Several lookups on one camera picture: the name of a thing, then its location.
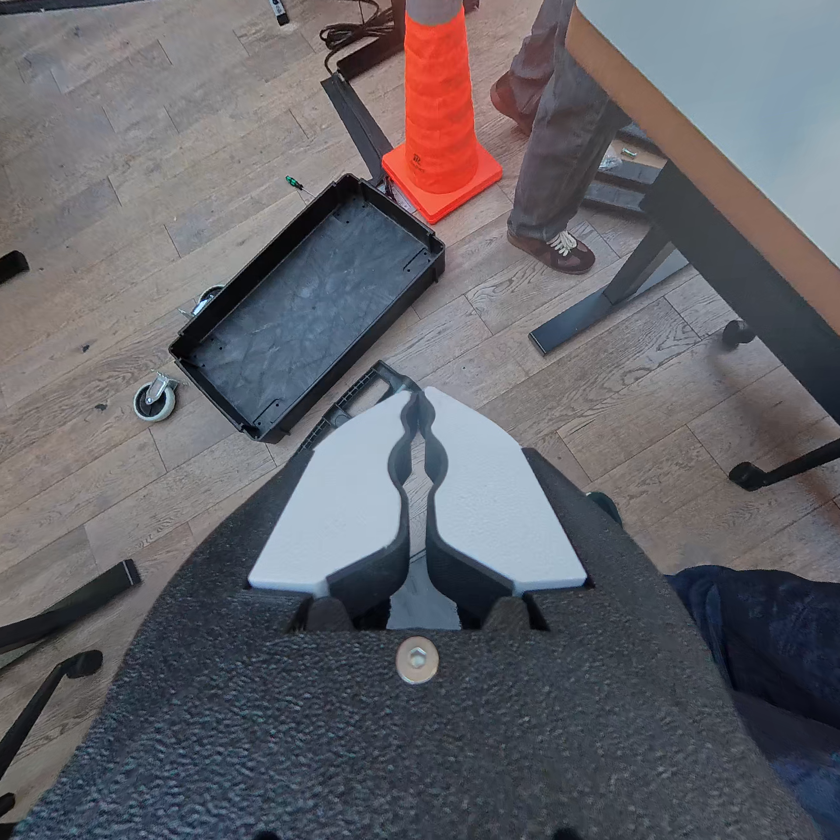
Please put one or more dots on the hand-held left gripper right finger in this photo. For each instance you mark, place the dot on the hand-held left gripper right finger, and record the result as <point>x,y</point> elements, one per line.
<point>505,512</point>

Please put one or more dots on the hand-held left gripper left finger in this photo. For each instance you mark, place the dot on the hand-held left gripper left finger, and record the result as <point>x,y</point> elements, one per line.
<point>328,512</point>

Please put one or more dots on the black parts under desk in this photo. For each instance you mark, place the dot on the black parts under desk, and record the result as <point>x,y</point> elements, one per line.
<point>623,187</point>

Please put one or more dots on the grey desk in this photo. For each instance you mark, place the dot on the grey desk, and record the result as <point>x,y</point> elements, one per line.
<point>722,65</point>

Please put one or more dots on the large black plastic tray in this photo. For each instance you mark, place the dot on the large black plastic tray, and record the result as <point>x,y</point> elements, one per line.
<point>308,308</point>

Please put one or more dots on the grey caster wheel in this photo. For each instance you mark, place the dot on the grey caster wheel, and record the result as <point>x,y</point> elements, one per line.
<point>205,300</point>
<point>154,401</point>

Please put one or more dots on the black flat metal bar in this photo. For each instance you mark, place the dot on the black flat metal bar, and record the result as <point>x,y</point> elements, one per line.
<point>72,600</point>

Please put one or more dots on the black chair base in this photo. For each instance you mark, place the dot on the black chair base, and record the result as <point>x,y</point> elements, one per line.
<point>787,467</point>
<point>39,702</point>

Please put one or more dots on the person's leg in jeans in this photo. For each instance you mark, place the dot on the person's leg in jeans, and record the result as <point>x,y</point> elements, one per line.
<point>774,630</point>

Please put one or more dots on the bag of screws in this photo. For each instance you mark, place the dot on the bag of screws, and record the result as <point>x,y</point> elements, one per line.
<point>620,156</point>

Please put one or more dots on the orange traffic cone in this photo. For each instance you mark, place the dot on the orange traffic cone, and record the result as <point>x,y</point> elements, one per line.
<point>438,98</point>

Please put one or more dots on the black angled metal frame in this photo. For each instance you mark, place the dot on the black angled metal frame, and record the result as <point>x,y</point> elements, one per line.
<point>358,118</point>

